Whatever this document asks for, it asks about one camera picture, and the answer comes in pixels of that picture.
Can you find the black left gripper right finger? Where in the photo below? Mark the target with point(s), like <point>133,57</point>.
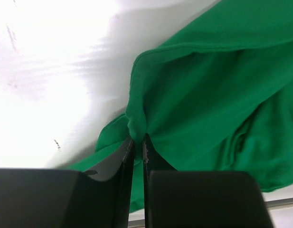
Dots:
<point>199,199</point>

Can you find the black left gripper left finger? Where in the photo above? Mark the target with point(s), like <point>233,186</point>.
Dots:
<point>96,198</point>

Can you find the green t-shirt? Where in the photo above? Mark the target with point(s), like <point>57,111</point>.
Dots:
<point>216,96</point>

